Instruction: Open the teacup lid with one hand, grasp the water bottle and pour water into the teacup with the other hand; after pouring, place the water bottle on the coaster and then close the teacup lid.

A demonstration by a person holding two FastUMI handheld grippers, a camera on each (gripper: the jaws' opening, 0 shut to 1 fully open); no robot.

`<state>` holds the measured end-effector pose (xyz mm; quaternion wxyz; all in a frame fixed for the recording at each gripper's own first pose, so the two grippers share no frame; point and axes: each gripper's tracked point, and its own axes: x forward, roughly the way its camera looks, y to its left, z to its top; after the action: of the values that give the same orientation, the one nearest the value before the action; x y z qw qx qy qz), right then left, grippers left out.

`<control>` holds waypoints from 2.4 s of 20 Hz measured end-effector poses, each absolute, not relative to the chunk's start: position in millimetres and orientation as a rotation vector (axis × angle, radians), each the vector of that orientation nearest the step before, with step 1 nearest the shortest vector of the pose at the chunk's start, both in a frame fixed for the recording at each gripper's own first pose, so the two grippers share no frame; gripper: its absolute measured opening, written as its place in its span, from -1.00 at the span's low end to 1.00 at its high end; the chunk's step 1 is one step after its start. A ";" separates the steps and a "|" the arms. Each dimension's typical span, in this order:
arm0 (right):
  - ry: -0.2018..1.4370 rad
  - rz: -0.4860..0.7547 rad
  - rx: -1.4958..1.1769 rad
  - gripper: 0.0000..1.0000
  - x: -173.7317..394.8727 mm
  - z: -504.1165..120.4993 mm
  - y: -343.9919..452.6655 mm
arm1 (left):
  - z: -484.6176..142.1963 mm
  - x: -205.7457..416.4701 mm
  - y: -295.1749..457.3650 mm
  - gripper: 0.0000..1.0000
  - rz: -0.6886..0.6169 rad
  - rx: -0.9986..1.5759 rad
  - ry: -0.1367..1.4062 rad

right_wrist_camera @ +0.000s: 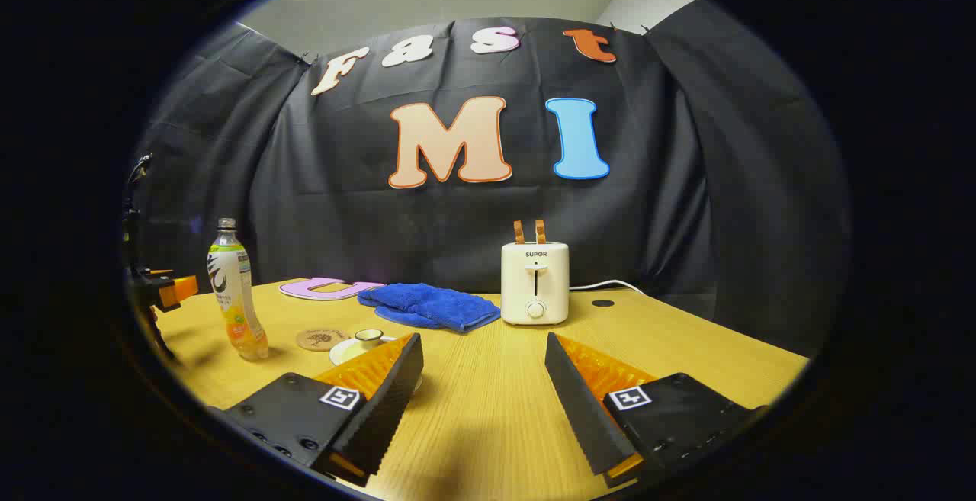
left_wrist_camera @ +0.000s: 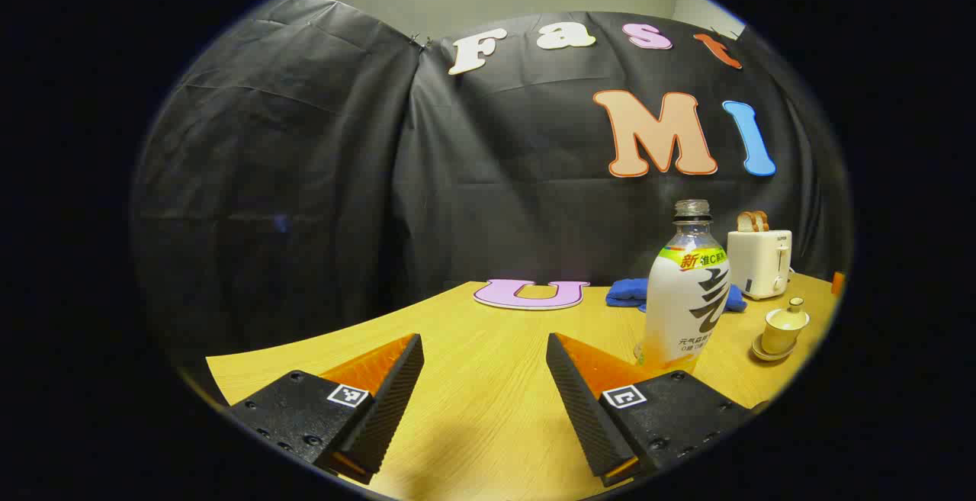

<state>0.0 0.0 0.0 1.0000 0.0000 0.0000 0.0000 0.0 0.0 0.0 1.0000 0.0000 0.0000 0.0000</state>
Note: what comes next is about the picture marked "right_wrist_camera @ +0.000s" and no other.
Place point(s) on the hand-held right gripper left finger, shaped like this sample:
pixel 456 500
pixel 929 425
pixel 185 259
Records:
pixel 389 402

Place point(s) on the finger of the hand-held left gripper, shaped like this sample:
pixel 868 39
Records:
pixel 169 295

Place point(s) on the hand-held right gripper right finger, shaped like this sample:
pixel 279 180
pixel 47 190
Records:
pixel 579 409

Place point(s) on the plastic water bottle white label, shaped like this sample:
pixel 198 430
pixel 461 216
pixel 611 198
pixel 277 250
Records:
pixel 232 287

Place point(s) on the white teacup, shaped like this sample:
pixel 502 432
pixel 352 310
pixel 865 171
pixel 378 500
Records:
pixel 339 353

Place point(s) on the round wooden coaster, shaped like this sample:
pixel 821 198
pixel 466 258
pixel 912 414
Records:
pixel 320 339

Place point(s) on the blue towel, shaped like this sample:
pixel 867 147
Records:
pixel 431 306

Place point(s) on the pink letter cutout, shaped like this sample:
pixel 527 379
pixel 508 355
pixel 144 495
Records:
pixel 305 290

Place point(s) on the white toaster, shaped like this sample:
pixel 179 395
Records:
pixel 534 280

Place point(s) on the toast slice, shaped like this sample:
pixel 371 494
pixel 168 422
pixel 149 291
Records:
pixel 540 232
pixel 518 232

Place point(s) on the black backdrop cloth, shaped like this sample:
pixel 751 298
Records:
pixel 366 219

